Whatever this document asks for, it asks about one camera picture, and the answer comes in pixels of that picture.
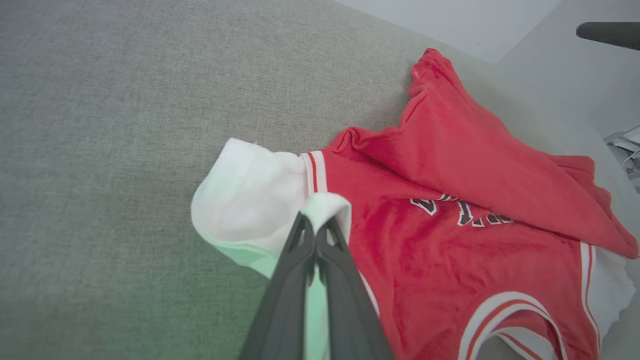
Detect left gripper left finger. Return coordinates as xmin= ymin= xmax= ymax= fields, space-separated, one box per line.
xmin=239 ymin=212 xmax=317 ymax=360

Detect white paper sheets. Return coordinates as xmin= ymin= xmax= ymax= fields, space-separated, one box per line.
xmin=606 ymin=125 xmax=640 ymax=193

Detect black furniture leg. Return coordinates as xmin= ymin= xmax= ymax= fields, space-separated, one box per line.
xmin=576 ymin=22 xmax=640 ymax=51

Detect red and white jersey garment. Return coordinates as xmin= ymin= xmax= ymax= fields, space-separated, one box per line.
xmin=191 ymin=48 xmax=640 ymax=360

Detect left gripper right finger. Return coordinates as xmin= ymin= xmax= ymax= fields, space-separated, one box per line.
xmin=317 ymin=217 xmax=396 ymax=360

